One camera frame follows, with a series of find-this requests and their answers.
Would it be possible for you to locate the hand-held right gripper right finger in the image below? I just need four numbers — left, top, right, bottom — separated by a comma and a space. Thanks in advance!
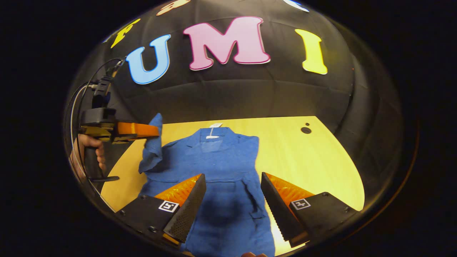
261, 172, 358, 248

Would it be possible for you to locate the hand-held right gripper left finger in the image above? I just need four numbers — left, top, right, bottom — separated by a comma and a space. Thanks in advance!
116, 173, 207, 247

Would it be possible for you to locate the blue button shirt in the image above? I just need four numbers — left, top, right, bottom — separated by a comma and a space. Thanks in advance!
137, 113, 275, 257

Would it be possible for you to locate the black backdrop cloth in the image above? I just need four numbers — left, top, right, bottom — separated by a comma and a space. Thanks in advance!
64, 0, 406, 211

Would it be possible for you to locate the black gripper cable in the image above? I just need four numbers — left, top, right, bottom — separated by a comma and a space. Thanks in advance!
64, 57, 125, 211

